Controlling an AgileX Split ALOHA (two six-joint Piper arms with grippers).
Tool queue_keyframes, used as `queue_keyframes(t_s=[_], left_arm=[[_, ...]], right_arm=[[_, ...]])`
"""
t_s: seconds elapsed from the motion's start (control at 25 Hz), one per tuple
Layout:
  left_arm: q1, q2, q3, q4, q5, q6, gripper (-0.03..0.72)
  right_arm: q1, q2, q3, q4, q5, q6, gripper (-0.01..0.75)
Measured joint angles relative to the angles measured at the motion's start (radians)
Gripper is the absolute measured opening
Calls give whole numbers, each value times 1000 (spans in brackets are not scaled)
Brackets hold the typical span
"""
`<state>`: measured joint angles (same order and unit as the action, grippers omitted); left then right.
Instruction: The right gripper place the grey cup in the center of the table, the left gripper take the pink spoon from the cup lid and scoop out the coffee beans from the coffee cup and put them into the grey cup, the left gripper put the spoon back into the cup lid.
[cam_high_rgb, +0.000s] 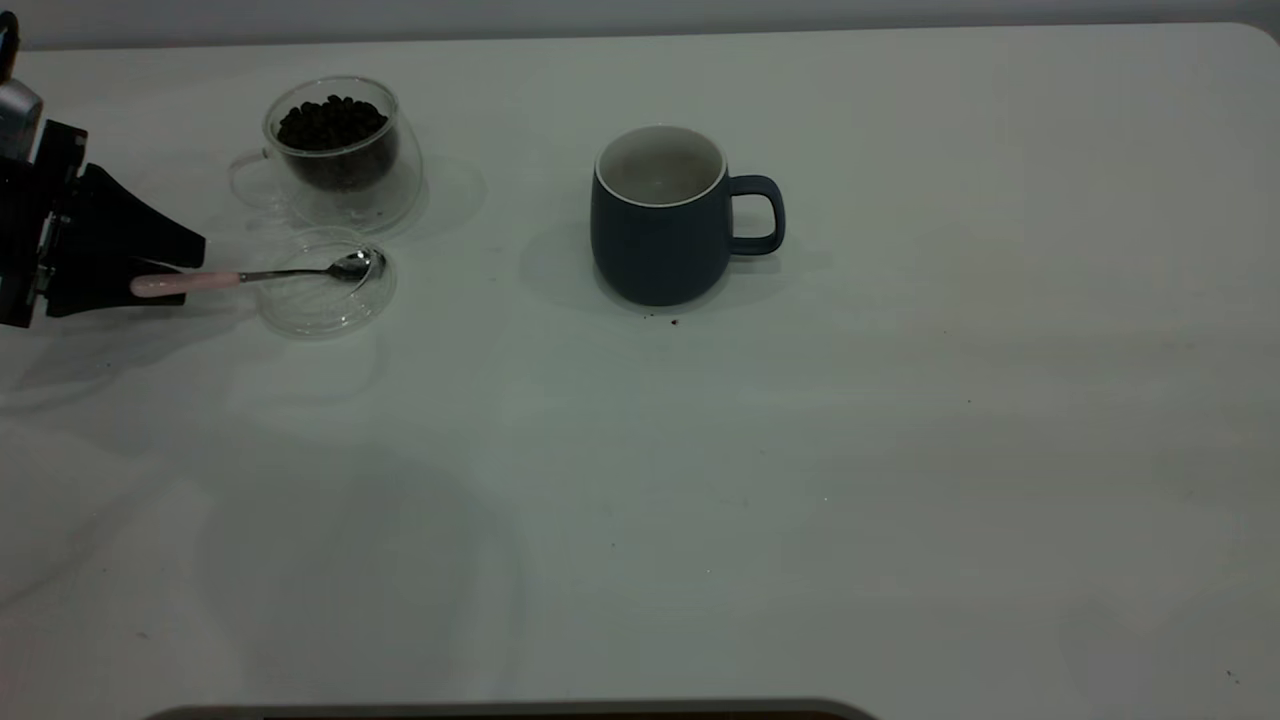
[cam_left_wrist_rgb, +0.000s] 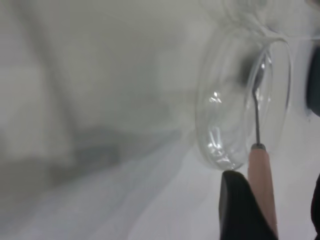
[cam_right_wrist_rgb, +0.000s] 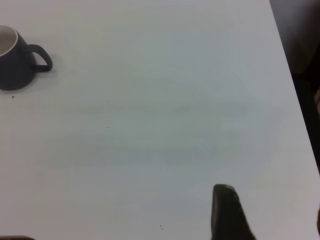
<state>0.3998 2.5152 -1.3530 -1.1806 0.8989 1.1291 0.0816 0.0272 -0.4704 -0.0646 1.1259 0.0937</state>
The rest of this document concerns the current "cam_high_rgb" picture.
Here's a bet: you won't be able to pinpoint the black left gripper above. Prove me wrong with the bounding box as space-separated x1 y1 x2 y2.
0 120 207 331

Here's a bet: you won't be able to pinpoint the metal spoon with pink handle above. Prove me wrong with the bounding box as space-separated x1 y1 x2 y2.
130 249 387 300

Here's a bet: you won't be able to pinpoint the dark blue-grey ceramic mug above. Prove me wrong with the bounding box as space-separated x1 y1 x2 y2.
589 125 787 308

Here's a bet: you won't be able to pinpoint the round clear glass lid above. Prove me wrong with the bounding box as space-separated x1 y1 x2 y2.
256 226 398 339

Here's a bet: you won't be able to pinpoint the coffee beans in glass cup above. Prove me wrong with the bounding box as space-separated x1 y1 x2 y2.
276 93 397 192

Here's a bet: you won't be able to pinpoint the double-walled glass cup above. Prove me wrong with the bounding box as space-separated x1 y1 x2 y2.
230 74 426 231

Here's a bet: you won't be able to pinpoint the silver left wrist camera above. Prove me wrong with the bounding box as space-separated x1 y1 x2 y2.
0 10 47 163

